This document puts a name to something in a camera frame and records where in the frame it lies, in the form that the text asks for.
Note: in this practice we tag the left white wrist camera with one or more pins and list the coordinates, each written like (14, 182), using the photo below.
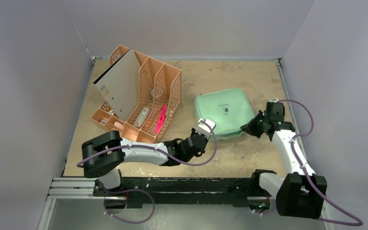
(205, 127)

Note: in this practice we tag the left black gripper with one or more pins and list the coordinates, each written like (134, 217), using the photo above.
(193, 131)

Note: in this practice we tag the pink plastic desk organizer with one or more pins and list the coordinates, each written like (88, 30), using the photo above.
(158, 84)

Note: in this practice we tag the pink marker pen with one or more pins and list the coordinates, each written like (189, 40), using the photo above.
(161, 119)

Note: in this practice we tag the grey folder board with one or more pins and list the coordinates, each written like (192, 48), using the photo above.
(118, 85)

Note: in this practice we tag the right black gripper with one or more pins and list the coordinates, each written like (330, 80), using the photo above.
(260, 121)

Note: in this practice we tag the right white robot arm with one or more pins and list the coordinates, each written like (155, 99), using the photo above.
(299, 193)

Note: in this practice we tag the black table front rail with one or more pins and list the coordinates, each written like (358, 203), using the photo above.
(137, 191)

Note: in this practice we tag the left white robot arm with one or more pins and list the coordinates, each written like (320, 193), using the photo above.
(103, 154)

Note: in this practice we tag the mint green storage case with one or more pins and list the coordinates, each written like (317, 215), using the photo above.
(228, 109)

